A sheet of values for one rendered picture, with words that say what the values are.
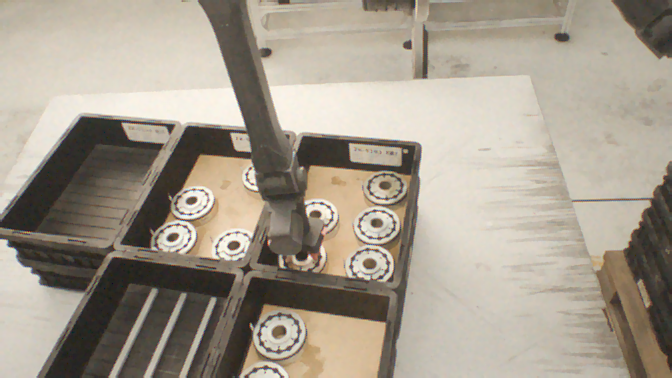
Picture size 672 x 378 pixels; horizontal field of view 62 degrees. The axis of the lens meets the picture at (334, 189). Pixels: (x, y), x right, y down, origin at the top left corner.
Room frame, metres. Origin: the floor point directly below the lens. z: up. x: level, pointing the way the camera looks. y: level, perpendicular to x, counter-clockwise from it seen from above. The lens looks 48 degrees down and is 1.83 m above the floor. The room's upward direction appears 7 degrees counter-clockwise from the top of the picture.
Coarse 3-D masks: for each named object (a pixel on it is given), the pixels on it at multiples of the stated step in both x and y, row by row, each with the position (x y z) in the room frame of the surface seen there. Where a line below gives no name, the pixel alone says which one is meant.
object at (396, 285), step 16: (384, 144) 0.93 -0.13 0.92; (400, 144) 0.92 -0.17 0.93; (416, 144) 0.91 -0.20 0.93; (416, 160) 0.86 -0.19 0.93; (416, 176) 0.81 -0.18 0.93; (400, 240) 0.65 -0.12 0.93; (256, 256) 0.65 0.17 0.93; (400, 256) 0.62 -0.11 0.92; (272, 272) 0.61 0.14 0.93; (288, 272) 0.60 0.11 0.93; (304, 272) 0.60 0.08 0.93; (400, 272) 0.57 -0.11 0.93; (384, 288) 0.54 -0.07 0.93; (400, 288) 0.55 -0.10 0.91
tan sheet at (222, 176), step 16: (208, 160) 1.05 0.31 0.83; (224, 160) 1.04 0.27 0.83; (240, 160) 1.03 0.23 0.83; (192, 176) 1.00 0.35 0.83; (208, 176) 0.99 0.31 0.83; (224, 176) 0.98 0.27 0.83; (240, 176) 0.97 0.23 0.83; (224, 192) 0.93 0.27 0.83; (240, 192) 0.92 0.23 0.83; (224, 208) 0.87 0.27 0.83; (240, 208) 0.87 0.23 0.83; (256, 208) 0.86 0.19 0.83; (208, 224) 0.83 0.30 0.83; (224, 224) 0.83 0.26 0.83; (240, 224) 0.82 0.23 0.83; (208, 240) 0.78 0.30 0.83; (208, 256) 0.74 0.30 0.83
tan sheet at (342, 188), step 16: (320, 176) 0.94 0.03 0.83; (336, 176) 0.93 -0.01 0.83; (352, 176) 0.93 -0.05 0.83; (320, 192) 0.89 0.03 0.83; (336, 192) 0.88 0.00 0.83; (352, 192) 0.88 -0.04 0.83; (336, 208) 0.83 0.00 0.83; (352, 208) 0.83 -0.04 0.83; (368, 208) 0.82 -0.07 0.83; (400, 208) 0.81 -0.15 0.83; (336, 240) 0.74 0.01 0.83; (352, 240) 0.73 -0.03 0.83; (336, 256) 0.70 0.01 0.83; (336, 272) 0.66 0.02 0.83
